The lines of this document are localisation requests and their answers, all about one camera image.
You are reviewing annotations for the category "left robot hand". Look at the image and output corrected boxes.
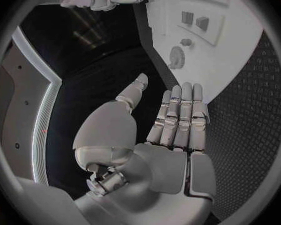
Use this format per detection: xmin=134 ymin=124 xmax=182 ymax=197
xmin=71 ymin=72 xmax=218 ymax=225

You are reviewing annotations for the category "white task board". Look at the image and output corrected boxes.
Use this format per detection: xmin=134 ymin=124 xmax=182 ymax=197
xmin=144 ymin=0 xmax=267 ymax=106

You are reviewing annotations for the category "large grey gear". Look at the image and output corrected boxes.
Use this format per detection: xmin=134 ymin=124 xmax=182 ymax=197
xmin=169 ymin=45 xmax=187 ymax=68

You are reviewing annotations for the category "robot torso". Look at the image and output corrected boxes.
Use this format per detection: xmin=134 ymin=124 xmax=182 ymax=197
xmin=0 ymin=26 xmax=63 ymax=187

